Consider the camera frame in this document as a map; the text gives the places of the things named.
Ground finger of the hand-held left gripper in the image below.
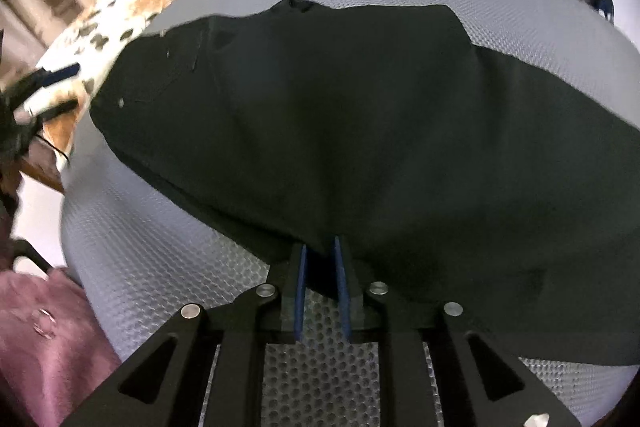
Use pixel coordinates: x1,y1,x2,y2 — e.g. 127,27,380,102
15,100,81,124
34,63,82,84

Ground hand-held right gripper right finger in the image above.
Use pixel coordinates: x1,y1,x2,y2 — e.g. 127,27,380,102
333,235,582,427

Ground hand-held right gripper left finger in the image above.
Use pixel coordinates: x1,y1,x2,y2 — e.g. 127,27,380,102
60,243,307,427

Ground black pants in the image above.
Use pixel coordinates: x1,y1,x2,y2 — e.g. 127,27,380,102
89,0,640,367

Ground brown wooden board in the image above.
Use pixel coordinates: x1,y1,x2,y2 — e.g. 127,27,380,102
19,139,67,196

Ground orange patterned cloth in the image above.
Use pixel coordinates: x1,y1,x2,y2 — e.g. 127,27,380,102
15,0,183,172

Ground grey mattress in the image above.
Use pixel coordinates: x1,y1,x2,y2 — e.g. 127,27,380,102
60,0,640,427

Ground pink garment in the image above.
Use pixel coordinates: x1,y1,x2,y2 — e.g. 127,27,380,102
0,266,124,427

